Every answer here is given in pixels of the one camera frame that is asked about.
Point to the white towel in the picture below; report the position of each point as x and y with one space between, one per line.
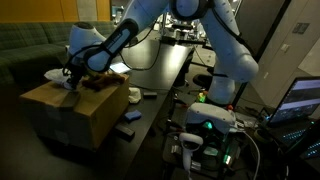
134 95

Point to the white VR controller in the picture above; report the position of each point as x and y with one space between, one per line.
190 146

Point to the white wall switch plate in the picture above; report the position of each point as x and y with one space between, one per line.
286 47

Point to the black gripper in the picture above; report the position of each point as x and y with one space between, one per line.
75 71

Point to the black stand pole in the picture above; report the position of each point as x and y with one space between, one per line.
263 50

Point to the large cardboard box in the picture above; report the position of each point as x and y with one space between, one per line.
93 113

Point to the dark wall switch plate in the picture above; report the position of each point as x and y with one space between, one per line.
301 27

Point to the white VR headset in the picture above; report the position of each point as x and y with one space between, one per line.
210 116

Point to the flat black box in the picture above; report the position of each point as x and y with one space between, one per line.
125 131

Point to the green plaid sofa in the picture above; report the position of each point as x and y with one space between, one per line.
26 43

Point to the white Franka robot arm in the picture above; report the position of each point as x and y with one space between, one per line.
230 56

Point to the brown plush moose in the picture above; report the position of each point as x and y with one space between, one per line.
103 81

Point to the open black laptop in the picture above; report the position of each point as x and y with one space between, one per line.
296 100

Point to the white cloth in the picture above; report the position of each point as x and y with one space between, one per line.
55 76

